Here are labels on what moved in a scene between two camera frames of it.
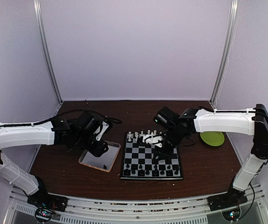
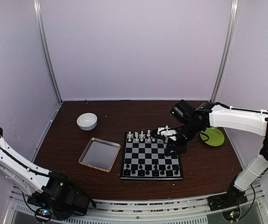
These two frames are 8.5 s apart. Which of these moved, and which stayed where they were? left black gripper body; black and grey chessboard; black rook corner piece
Moved: left black gripper body
Stayed: black rook corner piece; black and grey chessboard
